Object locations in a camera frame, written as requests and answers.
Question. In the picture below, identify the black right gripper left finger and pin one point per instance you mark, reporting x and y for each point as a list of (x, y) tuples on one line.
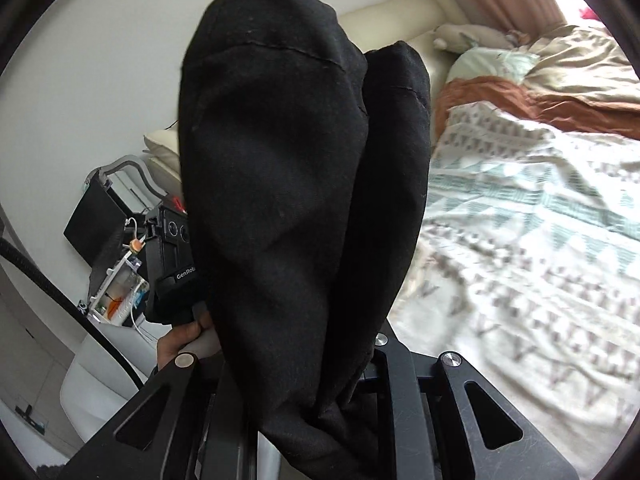
[(186, 422)]

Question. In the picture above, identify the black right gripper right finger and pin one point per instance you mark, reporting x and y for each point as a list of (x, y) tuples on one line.
[(437, 417)]

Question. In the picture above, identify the black garment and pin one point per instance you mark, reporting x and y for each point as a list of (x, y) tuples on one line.
[(304, 165)]

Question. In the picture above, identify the person's left hand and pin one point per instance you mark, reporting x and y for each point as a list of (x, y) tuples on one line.
[(199, 338)]

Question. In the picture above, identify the cluttered bedside shelf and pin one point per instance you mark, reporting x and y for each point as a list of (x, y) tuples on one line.
[(109, 215)]

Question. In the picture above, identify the white green patterned blanket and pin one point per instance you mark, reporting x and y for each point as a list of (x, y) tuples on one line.
[(527, 264)]

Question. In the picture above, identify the pale green pillow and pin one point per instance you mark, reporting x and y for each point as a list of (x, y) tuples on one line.
[(506, 64)]

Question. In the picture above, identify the cream padded headboard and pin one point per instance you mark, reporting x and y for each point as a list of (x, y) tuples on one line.
[(370, 28)]

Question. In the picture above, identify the beige brown duvet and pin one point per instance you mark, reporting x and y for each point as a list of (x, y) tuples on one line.
[(582, 82)]

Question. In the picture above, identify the red cloth by window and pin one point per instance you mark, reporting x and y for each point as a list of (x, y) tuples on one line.
[(586, 13)]

